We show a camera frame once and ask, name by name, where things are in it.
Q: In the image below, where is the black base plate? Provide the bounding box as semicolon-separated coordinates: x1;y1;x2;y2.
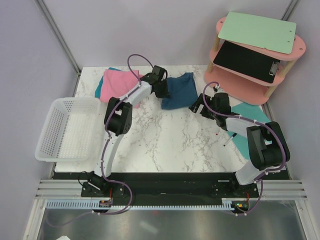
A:
81;172;259;199

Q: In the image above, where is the purple cable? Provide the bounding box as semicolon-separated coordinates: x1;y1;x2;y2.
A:
98;53;156;186
201;81;287;176

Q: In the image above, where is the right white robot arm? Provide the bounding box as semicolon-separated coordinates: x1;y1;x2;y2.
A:
189;93;291;197

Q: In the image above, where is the teal cutting board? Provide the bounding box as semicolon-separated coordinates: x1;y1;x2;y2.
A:
231;103;270;161

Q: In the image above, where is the pink t shirt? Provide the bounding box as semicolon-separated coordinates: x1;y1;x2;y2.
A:
99;68;139;103

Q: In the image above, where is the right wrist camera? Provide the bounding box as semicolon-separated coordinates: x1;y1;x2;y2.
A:
213;92;231;115

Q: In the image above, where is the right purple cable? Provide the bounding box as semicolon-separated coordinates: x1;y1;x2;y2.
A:
201;81;287;176

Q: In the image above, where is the white plastic basket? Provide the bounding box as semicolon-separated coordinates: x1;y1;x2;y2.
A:
34;97;101;163

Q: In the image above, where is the pink three tier shelf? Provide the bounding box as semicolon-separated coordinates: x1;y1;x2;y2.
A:
204;17;306;106

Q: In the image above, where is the teal folded t shirt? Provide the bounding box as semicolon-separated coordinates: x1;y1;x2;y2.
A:
94;67;120;99

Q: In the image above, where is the white cable duct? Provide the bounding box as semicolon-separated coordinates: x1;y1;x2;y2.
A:
45;199;235;211

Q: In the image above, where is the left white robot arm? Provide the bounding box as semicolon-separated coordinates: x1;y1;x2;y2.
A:
95;68;169;178

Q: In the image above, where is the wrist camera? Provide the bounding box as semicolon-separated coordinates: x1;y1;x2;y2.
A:
213;92;231;115
151;65;168;81

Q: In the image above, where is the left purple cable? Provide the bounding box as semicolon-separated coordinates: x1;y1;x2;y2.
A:
98;53;156;186

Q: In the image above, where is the green clipboard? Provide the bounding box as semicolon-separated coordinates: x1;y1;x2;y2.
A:
218;12;297;54

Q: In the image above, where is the blue t shirt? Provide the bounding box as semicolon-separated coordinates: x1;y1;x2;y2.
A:
161;72;198;110

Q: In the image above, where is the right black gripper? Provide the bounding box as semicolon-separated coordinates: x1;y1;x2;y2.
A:
189;93;219;120

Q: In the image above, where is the black cap marker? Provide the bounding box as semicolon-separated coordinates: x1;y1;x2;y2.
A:
223;133;237;147

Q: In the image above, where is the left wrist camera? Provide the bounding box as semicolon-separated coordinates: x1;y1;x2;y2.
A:
151;65;168;81

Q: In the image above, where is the black clipboard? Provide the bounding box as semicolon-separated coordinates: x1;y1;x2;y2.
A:
213;41;280;84

